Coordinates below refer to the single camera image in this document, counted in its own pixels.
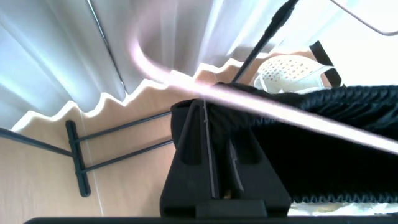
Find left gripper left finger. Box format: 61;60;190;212
160;99;218;217

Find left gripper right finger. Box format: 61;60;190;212
231;130;292;217

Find black shorts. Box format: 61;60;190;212
170;82;398;205

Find black clothes rack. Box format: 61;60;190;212
0;0;300;198

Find white laundry basket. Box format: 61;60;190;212
253;54;338;95

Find beige curtain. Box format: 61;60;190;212
0;0;343;130

